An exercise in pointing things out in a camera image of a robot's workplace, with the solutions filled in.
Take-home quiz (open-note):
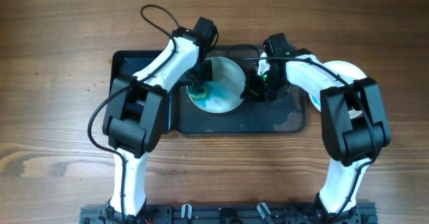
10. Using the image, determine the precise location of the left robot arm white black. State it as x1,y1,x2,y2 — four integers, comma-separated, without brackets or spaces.
102,32,216,223

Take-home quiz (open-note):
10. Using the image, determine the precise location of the black water tray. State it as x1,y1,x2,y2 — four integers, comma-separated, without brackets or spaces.
109,50,172,133

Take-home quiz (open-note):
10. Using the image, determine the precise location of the white plate blue stain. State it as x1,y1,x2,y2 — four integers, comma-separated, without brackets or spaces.
308,60,367,119
191,57,246,113

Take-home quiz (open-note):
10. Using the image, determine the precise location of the dark plate tray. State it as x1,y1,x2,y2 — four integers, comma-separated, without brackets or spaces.
172,44,308,135

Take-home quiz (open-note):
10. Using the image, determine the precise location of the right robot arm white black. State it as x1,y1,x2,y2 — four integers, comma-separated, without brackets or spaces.
256,49,391,223

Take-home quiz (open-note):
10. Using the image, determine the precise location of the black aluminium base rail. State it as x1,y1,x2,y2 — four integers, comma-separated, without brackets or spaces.
79,203,379,224

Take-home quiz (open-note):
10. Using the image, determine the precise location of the green yellow sponge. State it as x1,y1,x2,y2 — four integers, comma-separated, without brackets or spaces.
186,85,208,100

